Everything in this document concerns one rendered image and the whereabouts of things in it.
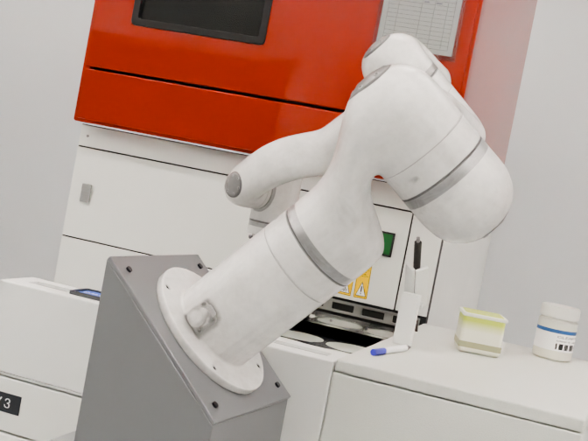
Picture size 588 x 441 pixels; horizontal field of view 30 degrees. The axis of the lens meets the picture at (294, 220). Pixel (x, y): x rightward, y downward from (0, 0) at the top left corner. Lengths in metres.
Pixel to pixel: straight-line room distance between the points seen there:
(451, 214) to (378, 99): 0.16
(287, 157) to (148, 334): 0.68
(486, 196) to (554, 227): 2.33
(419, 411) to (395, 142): 0.44
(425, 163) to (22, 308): 0.75
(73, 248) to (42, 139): 1.81
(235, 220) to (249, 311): 0.94
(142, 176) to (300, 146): 0.52
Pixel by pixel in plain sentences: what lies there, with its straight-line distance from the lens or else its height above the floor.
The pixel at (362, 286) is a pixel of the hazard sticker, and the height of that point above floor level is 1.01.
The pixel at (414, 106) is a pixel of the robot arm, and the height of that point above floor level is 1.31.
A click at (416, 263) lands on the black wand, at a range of 1.79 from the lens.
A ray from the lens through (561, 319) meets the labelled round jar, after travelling 2.01.
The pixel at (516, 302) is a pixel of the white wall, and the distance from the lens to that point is 3.62.
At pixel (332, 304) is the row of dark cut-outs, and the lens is 2.20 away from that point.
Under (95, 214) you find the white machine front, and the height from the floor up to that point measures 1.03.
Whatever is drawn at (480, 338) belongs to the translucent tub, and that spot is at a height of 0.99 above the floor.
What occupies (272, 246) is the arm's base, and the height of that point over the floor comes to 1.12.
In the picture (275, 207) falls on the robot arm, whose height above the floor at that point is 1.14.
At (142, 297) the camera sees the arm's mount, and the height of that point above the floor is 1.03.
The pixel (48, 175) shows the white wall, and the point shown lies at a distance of 4.18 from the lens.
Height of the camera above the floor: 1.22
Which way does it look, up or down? 3 degrees down
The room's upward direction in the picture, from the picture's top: 11 degrees clockwise
